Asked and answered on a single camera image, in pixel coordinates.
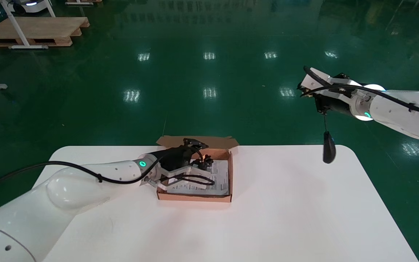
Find wooden pallet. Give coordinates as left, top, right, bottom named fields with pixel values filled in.
left=0, top=17, right=90, bottom=48
left=65, top=0, right=103, bottom=6

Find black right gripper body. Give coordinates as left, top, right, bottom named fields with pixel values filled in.
left=326, top=94, right=357, bottom=116

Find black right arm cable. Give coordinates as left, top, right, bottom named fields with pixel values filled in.
left=300, top=65, right=419, bottom=119

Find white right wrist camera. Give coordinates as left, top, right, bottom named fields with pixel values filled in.
left=300, top=67, right=363, bottom=99

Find black corded computer mouse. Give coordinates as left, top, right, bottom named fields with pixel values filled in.
left=322, top=111, right=336, bottom=164

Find white printed instruction sheet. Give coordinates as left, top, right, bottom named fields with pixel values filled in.
left=166, top=159, right=229, bottom=195

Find brown cardboard storage box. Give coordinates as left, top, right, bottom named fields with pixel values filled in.
left=156, top=136, right=240, bottom=203

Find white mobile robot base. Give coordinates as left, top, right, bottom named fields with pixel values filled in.
left=8, top=0, right=50, bottom=14

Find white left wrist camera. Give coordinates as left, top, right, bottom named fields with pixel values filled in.
left=140, top=164, right=200, bottom=190

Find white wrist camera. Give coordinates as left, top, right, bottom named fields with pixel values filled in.
left=300, top=67, right=363, bottom=99
left=140, top=164, right=200, bottom=190

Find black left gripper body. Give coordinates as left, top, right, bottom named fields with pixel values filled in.
left=157, top=146, right=196, bottom=172

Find white table frame legs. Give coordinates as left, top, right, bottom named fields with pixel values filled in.
left=0, top=0, right=49, bottom=90

